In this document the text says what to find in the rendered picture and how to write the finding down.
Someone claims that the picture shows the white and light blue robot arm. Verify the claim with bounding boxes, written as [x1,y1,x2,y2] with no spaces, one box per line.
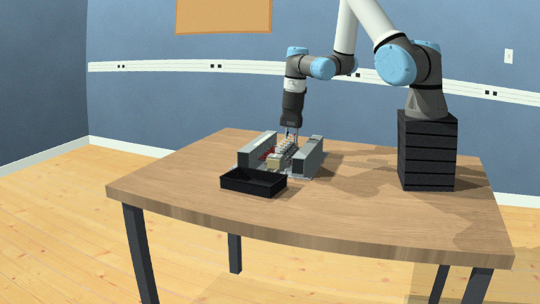
[285,0,448,119]

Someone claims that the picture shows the grey panel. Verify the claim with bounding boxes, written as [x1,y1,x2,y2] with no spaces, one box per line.
[229,130,329,180]

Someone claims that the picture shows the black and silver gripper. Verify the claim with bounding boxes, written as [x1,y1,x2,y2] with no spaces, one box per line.
[279,77,307,144]

